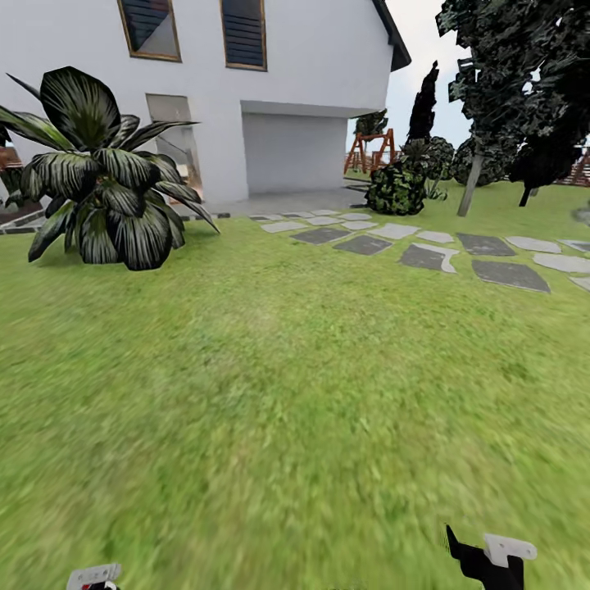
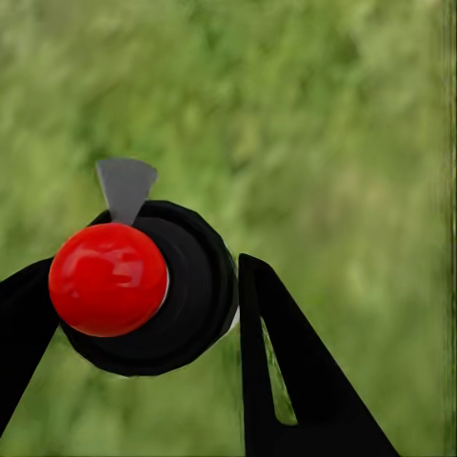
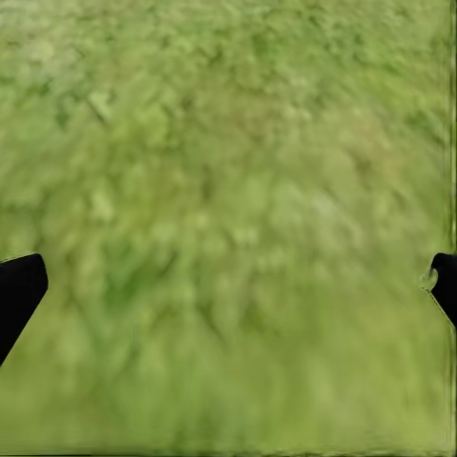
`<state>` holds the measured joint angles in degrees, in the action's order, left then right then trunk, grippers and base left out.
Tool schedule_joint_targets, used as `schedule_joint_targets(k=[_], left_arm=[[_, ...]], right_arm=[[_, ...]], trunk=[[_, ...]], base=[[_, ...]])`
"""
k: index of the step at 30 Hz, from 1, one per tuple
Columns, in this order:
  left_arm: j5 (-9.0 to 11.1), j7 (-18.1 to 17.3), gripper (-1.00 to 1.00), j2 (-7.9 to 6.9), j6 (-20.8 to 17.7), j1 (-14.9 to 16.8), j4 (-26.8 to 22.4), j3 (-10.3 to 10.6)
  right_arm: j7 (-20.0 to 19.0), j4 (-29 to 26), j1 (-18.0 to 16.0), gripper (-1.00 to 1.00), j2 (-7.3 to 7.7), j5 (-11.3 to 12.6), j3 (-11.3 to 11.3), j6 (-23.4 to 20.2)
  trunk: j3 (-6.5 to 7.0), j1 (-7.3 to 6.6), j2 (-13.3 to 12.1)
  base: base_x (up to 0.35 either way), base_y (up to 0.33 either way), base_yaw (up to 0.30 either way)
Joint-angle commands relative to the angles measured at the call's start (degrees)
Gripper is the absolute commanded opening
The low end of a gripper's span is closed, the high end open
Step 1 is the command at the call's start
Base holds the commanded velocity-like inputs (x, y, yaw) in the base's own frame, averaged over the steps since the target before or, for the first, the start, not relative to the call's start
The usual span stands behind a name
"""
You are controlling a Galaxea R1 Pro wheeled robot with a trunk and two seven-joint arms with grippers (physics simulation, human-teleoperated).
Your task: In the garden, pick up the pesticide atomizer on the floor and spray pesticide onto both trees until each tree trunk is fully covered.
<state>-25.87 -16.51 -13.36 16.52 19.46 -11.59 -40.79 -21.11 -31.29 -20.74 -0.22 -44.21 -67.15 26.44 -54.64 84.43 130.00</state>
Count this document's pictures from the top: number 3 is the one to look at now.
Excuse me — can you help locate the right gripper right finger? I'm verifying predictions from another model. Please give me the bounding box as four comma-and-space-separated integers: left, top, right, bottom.
419, 252, 457, 328

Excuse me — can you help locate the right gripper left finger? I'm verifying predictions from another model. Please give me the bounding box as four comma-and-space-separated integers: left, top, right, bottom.
0, 252, 49, 366

